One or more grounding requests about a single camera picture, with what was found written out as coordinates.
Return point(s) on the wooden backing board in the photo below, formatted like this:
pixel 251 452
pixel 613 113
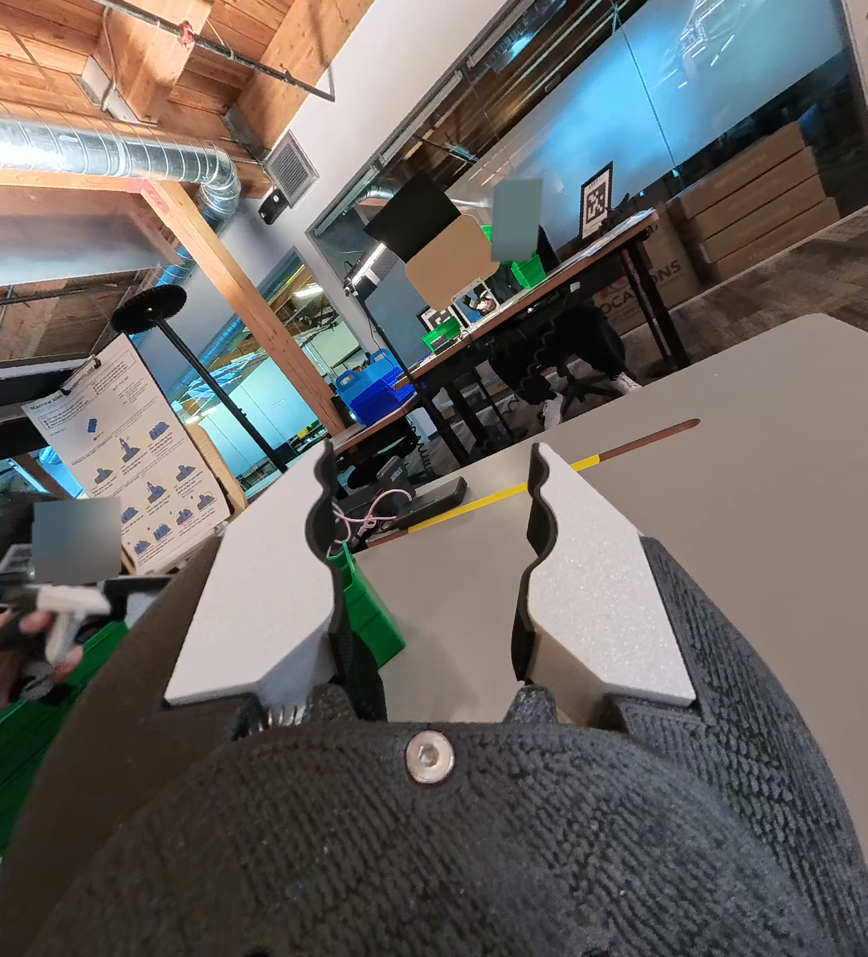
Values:
pixel 217 471

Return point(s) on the blue plastic tote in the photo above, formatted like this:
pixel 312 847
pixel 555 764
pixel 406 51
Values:
pixel 374 363
pixel 374 396

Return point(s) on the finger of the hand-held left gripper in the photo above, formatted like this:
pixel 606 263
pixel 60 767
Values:
pixel 75 596

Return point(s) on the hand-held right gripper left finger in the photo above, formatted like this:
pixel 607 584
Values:
pixel 254 598

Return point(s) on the studio light on stand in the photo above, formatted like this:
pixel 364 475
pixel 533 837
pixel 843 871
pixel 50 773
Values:
pixel 365 273

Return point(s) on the black sprinkler pipe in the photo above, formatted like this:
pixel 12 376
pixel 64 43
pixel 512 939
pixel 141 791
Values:
pixel 254 63

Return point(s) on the black wall camera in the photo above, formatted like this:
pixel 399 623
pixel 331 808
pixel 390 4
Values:
pixel 272 206

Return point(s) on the wooden support post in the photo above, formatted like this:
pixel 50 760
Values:
pixel 254 314

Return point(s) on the black photo flag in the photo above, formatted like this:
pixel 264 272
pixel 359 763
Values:
pixel 411 217

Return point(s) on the white framed monitor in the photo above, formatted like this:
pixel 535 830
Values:
pixel 15 396

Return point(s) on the black labelled box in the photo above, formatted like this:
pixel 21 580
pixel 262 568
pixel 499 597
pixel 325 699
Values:
pixel 381 472

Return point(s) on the black tripod stand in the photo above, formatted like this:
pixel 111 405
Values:
pixel 149 308

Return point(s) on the black charger box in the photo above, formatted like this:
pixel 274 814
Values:
pixel 434 501

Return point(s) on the long wooden work table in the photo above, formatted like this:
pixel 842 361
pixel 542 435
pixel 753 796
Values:
pixel 374 432

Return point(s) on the printed instruction sheet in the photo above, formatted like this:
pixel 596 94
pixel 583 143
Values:
pixel 142 448

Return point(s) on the glass partition wall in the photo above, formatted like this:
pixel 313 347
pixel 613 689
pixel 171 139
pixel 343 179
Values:
pixel 628 112

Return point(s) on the wall vent grille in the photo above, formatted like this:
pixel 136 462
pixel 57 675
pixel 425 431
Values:
pixel 292 168

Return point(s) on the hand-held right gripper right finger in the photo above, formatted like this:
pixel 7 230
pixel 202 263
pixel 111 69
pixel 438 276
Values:
pixel 606 613

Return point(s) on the silver air duct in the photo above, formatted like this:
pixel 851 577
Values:
pixel 105 153

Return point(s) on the fiducial marker sign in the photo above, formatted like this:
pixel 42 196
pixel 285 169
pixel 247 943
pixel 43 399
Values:
pixel 596 202
pixel 437 318

